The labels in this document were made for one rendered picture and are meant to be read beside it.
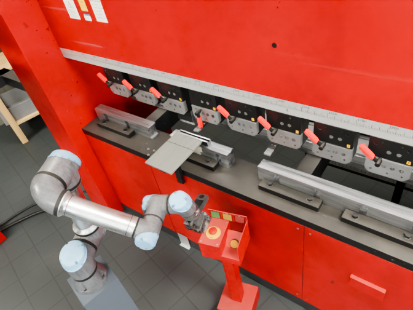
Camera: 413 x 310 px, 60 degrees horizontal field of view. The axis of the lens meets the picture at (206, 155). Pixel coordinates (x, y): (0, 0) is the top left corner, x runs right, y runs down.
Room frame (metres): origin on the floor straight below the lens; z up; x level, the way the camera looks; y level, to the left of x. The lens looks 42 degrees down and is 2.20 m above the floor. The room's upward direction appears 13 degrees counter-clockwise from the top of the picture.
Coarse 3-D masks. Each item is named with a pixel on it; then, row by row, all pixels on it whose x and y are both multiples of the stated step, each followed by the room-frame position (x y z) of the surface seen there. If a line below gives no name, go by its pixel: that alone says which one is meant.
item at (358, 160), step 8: (160, 104) 2.00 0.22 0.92; (224, 120) 1.64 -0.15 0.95; (264, 128) 1.47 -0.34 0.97; (312, 128) 1.36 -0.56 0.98; (256, 136) 1.50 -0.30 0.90; (264, 136) 1.47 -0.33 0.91; (360, 136) 1.23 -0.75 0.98; (304, 144) 1.30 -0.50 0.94; (312, 144) 1.28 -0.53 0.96; (360, 144) 1.18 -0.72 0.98; (368, 144) 1.17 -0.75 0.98; (312, 152) 1.28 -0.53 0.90; (360, 152) 1.13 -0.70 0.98; (352, 160) 1.14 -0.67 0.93; (360, 160) 1.11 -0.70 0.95; (360, 168) 1.11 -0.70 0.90; (384, 176) 1.03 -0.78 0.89
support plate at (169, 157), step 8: (176, 136) 1.53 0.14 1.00; (184, 136) 1.52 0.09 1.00; (168, 144) 1.48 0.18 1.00; (184, 144) 1.45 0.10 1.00; (192, 144) 1.44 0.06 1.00; (160, 152) 1.43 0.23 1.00; (168, 152) 1.42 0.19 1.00; (176, 152) 1.40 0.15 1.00; (184, 152) 1.39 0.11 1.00; (192, 152) 1.38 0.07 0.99; (152, 160) 1.38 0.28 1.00; (160, 160) 1.37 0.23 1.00; (168, 160) 1.36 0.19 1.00; (176, 160) 1.34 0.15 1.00; (184, 160) 1.33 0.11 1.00; (160, 168) 1.31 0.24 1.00; (168, 168) 1.30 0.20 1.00; (176, 168) 1.29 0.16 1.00
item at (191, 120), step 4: (192, 112) 1.49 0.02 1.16; (180, 116) 1.53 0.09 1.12; (184, 116) 1.51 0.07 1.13; (188, 116) 1.49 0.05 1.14; (192, 116) 1.48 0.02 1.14; (180, 120) 1.55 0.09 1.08; (184, 120) 1.52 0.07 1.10; (188, 120) 1.50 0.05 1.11; (192, 120) 1.48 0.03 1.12; (192, 124) 1.50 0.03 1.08
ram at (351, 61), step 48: (48, 0) 2.00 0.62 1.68; (144, 0) 1.51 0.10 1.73; (192, 0) 1.33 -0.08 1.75; (240, 0) 1.19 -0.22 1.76; (288, 0) 1.07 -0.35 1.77; (336, 0) 0.97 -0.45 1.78; (384, 0) 0.88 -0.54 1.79; (96, 48) 1.83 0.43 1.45; (144, 48) 1.57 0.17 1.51; (192, 48) 1.37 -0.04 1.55; (240, 48) 1.20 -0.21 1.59; (288, 48) 1.07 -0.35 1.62; (336, 48) 0.96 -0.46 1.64; (384, 48) 0.87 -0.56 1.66; (288, 96) 1.07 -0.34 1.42; (336, 96) 0.95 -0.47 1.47; (384, 96) 0.85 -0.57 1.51
